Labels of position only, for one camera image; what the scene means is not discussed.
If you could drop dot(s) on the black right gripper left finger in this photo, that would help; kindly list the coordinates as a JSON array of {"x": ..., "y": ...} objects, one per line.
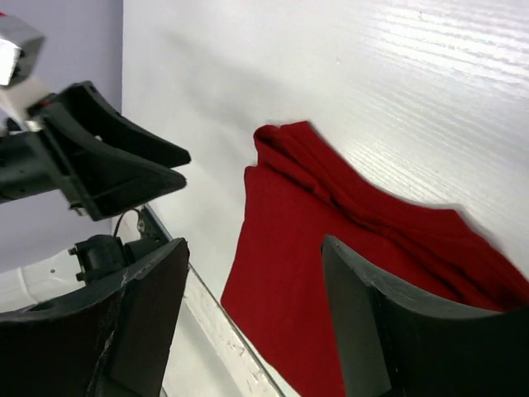
[{"x": 111, "y": 338}]

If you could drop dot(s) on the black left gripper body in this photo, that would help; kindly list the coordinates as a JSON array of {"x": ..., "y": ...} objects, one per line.
[{"x": 32, "y": 163}]

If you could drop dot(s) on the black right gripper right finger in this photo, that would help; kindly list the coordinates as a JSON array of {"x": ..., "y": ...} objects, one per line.
[{"x": 395, "y": 339}]

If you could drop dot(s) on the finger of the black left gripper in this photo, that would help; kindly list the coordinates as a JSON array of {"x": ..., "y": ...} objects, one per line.
[
  {"x": 105, "y": 181},
  {"x": 97, "y": 116}
]

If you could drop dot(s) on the red t shirt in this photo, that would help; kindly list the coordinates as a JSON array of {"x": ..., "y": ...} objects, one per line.
[{"x": 299, "y": 192}]

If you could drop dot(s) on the aluminium front table rail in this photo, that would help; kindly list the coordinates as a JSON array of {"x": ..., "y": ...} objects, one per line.
[{"x": 209, "y": 356}]

